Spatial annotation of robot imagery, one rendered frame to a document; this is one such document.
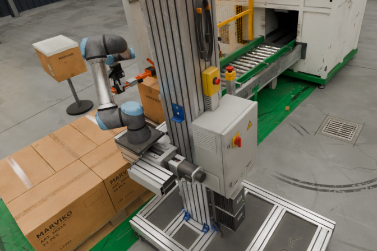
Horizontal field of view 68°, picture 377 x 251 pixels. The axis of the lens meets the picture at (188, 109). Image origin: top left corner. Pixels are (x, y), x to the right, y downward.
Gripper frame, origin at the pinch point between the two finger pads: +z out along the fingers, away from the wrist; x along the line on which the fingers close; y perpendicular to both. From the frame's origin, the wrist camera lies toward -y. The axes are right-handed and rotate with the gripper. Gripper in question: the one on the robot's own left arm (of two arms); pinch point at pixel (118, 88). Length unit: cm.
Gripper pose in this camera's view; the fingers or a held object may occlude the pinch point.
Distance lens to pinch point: 230.4
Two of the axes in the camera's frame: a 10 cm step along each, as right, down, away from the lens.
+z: 1.2, 8.2, 5.5
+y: 6.9, -4.7, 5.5
